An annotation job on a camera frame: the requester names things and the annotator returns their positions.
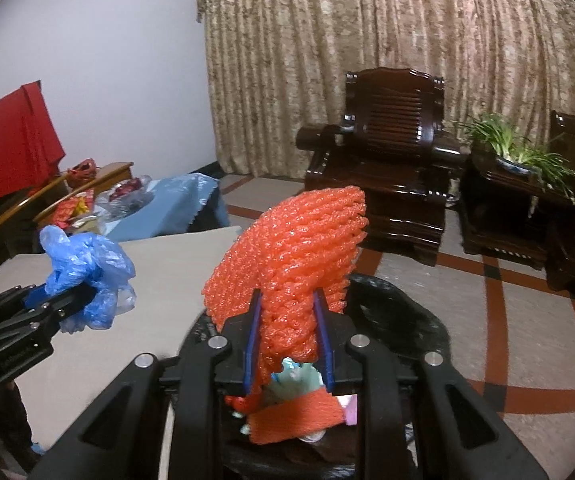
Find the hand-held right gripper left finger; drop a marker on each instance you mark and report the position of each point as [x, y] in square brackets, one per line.
[250, 345]

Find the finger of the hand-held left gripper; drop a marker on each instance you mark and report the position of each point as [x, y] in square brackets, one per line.
[72, 304]
[42, 296]

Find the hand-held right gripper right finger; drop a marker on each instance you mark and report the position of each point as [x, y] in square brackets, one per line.
[325, 345]

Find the blue plastic bag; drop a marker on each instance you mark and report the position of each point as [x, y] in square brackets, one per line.
[87, 265]

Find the green rubber glove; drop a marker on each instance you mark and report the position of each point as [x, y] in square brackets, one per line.
[297, 377]

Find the pink plastic bag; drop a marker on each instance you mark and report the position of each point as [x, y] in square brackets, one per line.
[352, 410]

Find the orange foam fruit net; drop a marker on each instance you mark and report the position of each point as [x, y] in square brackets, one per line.
[297, 260]
[297, 415]

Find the trash bin with black bag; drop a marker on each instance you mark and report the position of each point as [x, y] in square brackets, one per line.
[407, 320]

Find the brown wooden furniture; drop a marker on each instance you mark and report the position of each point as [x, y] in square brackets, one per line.
[12, 230]

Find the pile of red snack packets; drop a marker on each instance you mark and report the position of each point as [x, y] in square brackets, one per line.
[72, 210]

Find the red woven basket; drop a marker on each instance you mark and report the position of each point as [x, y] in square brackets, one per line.
[81, 172]

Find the blue tablecloth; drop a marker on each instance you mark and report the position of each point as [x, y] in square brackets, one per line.
[177, 205]

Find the red cloth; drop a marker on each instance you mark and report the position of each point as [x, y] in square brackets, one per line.
[7, 145]

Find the dark wooden side table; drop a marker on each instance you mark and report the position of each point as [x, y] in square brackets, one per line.
[507, 210]

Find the potted green plant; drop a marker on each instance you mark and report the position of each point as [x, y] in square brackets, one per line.
[512, 145]

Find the beige patterned curtain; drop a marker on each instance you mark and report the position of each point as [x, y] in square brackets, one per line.
[367, 20]

